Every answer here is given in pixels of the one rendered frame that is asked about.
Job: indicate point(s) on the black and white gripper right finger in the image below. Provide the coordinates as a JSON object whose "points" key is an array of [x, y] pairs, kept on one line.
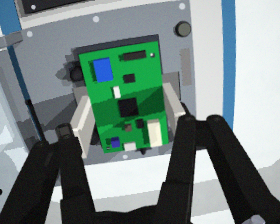
{"points": [[247, 195]]}

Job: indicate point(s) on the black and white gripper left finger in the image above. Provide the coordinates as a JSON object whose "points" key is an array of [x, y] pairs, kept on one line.
{"points": [[29, 199]]}

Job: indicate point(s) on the green circuit board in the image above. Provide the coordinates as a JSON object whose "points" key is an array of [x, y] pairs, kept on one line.
{"points": [[125, 88]]}

